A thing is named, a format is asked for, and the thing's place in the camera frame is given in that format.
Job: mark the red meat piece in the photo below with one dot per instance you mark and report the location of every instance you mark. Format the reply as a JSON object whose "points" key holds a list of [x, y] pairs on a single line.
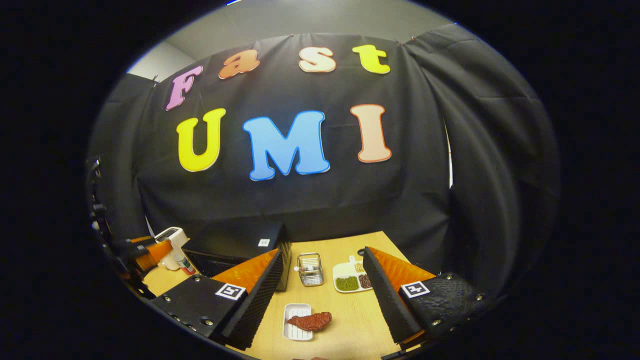
{"points": [[312, 321]]}

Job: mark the white rectangular tray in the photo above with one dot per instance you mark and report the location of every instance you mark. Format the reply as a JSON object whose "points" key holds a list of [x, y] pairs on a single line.
{"points": [[295, 334]]}

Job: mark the black electric oven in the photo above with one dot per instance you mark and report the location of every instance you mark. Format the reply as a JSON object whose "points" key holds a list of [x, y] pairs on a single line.
{"points": [[235, 247]]}

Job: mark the white toaster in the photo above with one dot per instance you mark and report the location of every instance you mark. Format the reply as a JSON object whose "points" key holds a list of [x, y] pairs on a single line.
{"points": [[170, 240]]}

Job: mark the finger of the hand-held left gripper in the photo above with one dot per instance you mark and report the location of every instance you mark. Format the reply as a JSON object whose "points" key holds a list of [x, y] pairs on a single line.
{"points": [[157, 252], [135, 241]]}

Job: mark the black backdrop cloth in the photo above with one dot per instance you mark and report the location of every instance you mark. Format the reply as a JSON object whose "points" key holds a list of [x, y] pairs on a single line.
{"points": [[325, 200]]}

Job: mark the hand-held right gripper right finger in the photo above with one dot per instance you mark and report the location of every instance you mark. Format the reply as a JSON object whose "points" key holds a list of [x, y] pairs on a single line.
{"points": [[387, 300]]}

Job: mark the white divided plate with beans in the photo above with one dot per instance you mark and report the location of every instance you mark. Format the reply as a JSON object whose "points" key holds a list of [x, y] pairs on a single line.
{"points": [[347, 282]]}

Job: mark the clear bottle with red label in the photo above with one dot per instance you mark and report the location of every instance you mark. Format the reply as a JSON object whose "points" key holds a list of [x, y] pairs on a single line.
{"points": [[186, 265]]}

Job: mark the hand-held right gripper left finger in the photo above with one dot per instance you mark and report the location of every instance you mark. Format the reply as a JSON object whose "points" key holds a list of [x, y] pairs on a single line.
{"points": [[252, 310]]}

